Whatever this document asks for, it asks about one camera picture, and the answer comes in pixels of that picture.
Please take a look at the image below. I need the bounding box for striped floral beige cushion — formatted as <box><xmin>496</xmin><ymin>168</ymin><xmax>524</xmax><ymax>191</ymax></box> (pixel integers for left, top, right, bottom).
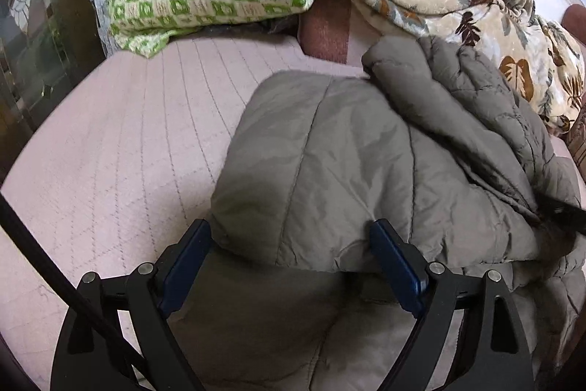
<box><xmin>565</xmin><ymin>98</ymin><xmax>586</xmax><ymax>163</ymax></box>

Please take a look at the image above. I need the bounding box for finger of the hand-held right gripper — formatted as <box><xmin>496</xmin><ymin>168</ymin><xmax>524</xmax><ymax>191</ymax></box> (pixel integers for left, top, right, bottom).
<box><xmin>542</xmin><ymin>196</ymin><xmax>586</xmax><ymax>236</ymax></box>

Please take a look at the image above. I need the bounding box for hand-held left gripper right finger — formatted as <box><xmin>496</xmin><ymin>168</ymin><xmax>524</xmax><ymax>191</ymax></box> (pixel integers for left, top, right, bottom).
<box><xmin>368</xmin><ymin>219</ymin><xmax>535</xmax><ymax>391</ymax></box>

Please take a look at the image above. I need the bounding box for olive padded jacket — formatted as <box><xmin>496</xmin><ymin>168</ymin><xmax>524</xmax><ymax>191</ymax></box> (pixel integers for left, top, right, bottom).
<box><xmin>171</xmin><ymin>34</ymin><xmax>586</xmax><ymax>391</ymax></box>

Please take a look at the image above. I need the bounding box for black cable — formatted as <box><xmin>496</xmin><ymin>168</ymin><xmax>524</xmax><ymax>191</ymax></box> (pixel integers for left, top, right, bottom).
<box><xmin>0</xmin><ymin>194</ymin><xmax>147</xmax><ymax>373</ymax></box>

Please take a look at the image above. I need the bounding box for pink quilted sofa cover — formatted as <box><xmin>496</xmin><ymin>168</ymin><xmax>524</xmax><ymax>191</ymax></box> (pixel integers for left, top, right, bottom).
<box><xmin>0</xmin><ymin>36</ymin><xmax>367</xmax><ymax>391</ymax></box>

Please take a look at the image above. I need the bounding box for glass door wooden cabinet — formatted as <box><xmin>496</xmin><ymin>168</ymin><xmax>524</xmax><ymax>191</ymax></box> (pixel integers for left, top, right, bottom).
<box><xmin>0</xmin><ymin>0</ymin><xmax>108</xmax><ymax>185</ymax></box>

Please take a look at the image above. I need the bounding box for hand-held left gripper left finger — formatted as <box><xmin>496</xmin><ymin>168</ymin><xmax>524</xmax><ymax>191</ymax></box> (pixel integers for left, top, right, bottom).
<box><xmin>49</xmin><ymin>218</ymin><xmax>212</xmax><ymax>391</ymax></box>

